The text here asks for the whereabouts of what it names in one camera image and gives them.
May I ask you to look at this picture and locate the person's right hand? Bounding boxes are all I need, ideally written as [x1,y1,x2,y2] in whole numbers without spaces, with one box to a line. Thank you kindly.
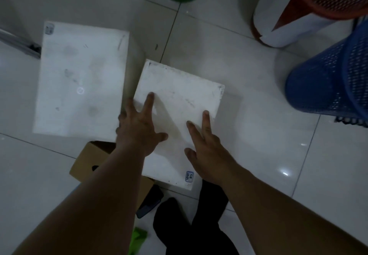
[184,110,240,187]

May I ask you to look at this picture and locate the person's left hand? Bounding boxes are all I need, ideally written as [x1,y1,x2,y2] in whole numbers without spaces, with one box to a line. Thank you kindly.
[116,92,169,158]

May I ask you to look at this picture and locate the small white foam box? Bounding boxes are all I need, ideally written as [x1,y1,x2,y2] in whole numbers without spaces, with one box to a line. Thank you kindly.
[133,59,225,191]

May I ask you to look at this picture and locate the person's left forearm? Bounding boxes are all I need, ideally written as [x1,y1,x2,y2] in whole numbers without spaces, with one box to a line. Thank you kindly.
[11,145,149,255]

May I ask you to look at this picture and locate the person's right forearm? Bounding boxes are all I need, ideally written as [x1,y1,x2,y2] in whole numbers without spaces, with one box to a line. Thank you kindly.
[221,166,368,255]

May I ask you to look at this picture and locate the brown cardboard box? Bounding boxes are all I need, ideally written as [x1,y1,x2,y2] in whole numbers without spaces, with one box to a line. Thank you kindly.
[69,140,154,210]

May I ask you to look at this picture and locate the large white foam box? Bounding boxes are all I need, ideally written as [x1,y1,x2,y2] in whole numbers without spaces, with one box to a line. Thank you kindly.
[32,21,130,143]

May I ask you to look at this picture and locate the black smartphone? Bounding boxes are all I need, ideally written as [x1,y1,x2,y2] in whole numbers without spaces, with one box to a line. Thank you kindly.
[136,184,164,220]

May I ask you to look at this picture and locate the person's legs in black trousers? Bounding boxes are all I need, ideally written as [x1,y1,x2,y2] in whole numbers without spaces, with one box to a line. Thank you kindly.
[153,178,240,255]

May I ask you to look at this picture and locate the green cloth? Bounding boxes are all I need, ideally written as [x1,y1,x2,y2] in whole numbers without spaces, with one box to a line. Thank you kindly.
[128,227,148,255]

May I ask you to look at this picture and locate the grey metal bar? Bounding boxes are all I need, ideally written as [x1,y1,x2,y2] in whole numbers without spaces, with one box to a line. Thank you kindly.
[0,27,42,60]

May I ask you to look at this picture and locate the blue plastic mesh basket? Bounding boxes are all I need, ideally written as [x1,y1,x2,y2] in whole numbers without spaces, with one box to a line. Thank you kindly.
[285,18,368,128]

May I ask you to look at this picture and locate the white paper sheet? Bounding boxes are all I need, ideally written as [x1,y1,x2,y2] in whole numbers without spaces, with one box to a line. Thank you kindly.
[253,0,337,48]

